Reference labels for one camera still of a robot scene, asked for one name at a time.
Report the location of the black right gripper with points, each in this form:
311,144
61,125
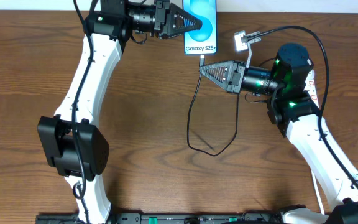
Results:
237,76

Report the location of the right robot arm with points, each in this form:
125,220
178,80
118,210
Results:
292,106

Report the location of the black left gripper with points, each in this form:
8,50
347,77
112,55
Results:
160,18

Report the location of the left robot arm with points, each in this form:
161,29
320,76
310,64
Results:
71,139

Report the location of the white power strip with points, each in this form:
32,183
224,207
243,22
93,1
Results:
310,87

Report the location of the blue-screen Samsung smartphone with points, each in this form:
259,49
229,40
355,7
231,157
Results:
203,40

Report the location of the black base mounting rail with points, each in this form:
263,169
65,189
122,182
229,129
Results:
136,218

